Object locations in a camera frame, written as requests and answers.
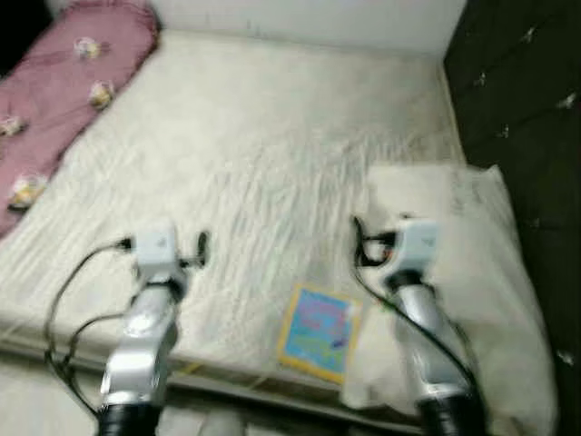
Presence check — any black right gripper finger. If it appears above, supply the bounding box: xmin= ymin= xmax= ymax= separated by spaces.
xmin=350 ymin=216 xmax=372 ymax=268

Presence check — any colourful children's book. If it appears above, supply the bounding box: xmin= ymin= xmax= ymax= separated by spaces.
xmin=275 ymin=283 xmax=364 ymax=384

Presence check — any white pillow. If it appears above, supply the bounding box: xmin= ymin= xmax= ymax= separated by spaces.
xmin=340 ymin=162 xmax=559 ymax=436

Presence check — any grey quilted mattress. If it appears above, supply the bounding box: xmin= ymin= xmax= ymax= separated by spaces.
xmin=0 ymin=27 xmax=473 ymax=410

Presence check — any maroon printed blanket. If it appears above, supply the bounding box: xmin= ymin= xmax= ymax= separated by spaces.
xmin=0 ymin=0 xmax=162 ymax=242

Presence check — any dark tufted headboard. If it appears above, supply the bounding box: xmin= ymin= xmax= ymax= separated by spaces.
xmin=442 ymin=0 xmax=581 ymax=436

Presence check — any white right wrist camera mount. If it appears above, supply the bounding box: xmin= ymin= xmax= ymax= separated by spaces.
xmin=386 ymin=218 xmax=441 ymax=290

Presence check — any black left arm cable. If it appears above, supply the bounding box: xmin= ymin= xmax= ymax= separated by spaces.
xmin=44 ymin=238 xmax=137 ymax=414

